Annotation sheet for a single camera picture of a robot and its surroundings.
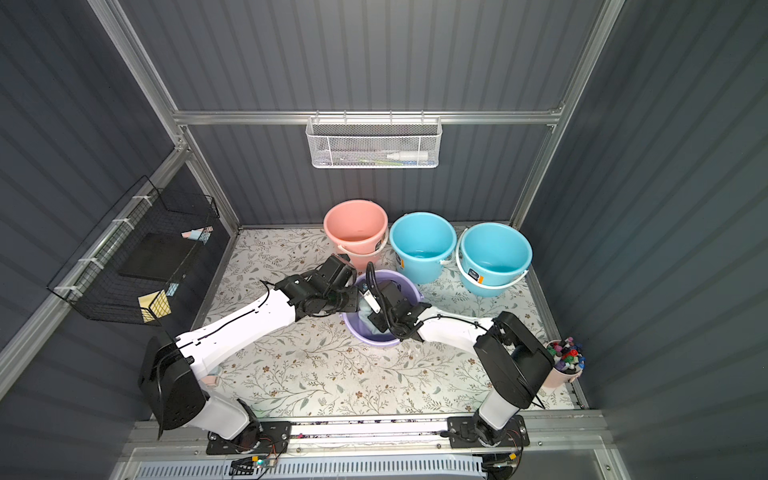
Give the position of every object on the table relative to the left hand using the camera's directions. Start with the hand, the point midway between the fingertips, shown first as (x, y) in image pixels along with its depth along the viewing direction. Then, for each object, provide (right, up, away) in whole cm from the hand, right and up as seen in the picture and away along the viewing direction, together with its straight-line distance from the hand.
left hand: (361, 303), depth 80 cm
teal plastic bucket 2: (+19, +18, +28) cm, 39 cm away
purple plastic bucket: (-2, -7, +9) cm, 11 cm away
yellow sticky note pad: (-41, +3, -19) cm, 45 cm away
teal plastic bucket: (+43, +13, +24) cm, 51 cm away
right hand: (+4, -3, +9) cm, 10 cm away
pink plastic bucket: (-4, +23, +32) cm, 39 cm away
